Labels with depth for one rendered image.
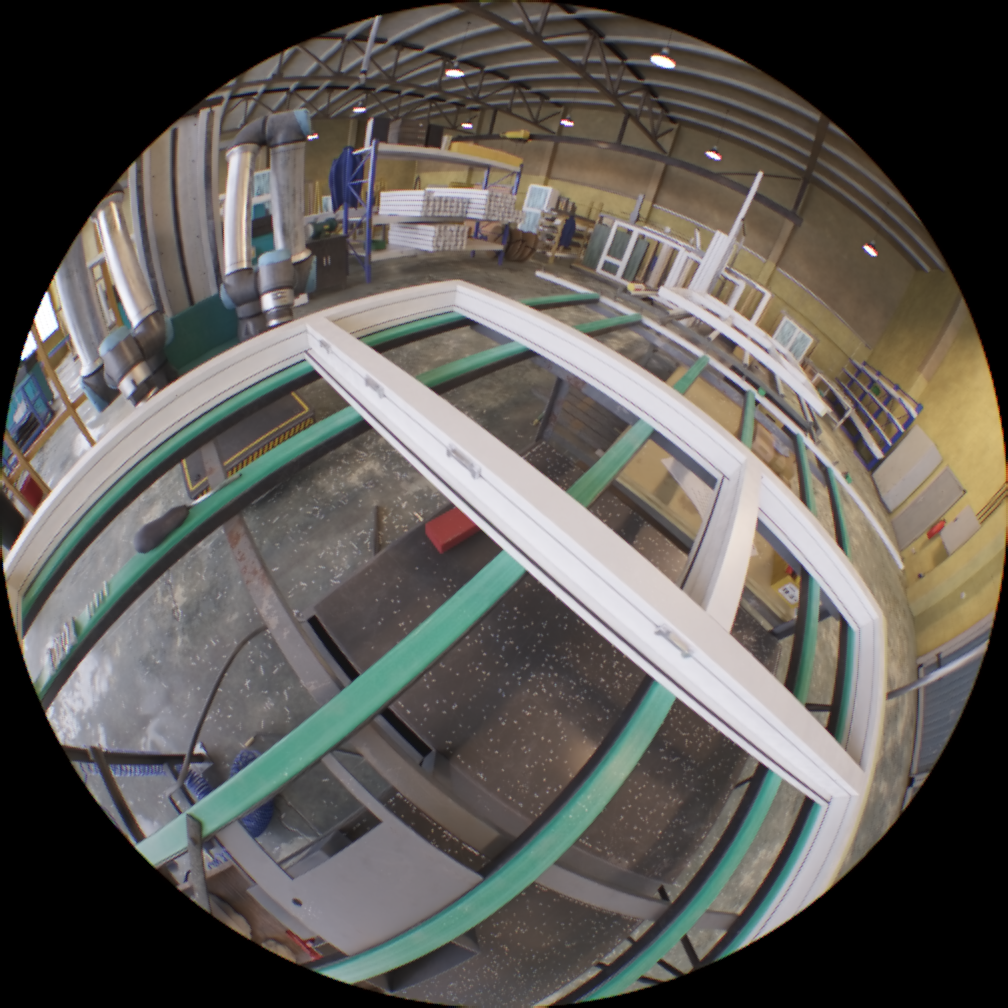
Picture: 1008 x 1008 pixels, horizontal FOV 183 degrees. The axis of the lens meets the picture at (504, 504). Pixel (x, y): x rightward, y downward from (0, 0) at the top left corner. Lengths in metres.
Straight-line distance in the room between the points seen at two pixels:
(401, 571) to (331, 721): 0.39
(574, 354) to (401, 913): 0.92
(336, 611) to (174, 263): 1.39
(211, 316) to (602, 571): 1.49
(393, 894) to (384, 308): 0.98
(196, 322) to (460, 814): 1.55
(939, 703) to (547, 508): 6.34
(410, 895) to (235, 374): 0.82
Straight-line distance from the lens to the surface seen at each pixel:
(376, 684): 0.32
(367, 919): 0.44
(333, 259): 4.33
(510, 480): 0.32
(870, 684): 0.86
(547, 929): 0.83
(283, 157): 1.24
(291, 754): 0.35
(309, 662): 0.38
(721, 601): 0.38
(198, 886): 0.54
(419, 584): 0.63
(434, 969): 0.78
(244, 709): 1.42
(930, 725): 6.31
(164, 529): 0.51
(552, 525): 0.31
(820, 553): 0.78
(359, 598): 0.64
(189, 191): 1.55
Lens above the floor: 1.18
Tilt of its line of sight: 53 degrees down
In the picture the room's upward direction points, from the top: 17 degrees clockwise
